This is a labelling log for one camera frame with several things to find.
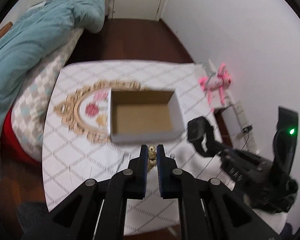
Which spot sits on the white wall socket panel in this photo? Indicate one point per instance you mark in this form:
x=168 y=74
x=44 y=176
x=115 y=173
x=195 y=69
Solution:
x=249 y=140

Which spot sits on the brown wooden headboard piece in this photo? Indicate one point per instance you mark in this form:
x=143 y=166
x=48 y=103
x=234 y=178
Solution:
x=5 y=29

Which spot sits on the white patterned tablecloth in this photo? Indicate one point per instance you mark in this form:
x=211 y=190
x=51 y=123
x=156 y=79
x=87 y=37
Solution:
x=101 y=112

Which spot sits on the teal duvet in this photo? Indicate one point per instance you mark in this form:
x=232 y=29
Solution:
x=35 y=35

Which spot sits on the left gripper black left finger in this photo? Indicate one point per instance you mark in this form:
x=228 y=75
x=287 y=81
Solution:
x=127 y=184

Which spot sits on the red blanket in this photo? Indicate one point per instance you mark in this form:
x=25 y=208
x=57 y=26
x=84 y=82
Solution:
x=11 y=145

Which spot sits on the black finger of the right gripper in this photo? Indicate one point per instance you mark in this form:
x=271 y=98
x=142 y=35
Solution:
x=214 y=147

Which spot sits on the black smart watch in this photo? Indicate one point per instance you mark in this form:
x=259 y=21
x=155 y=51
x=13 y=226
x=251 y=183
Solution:
x=200 y=135

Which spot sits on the checkered bed sheet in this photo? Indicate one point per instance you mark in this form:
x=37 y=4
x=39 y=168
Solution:
x=30 y=107

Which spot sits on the black charger plug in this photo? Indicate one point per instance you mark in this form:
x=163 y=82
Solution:
x=247 y=129

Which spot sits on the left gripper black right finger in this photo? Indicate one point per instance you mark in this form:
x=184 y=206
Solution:
x=175 y=183

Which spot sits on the white cardboard box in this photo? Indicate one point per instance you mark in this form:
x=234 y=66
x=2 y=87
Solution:
x=138 y=117

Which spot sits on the pink panther plush toy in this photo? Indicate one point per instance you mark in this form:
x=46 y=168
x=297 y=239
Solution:
x=215 y=81

